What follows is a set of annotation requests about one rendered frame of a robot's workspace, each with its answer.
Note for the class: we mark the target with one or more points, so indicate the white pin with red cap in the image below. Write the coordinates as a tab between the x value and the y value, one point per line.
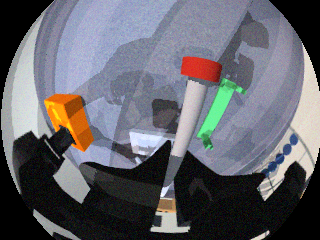
200	73

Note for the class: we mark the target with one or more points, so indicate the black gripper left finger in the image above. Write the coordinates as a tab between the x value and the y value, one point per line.
140	185

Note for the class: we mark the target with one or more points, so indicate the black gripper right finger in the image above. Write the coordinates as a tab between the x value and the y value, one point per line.
197	188

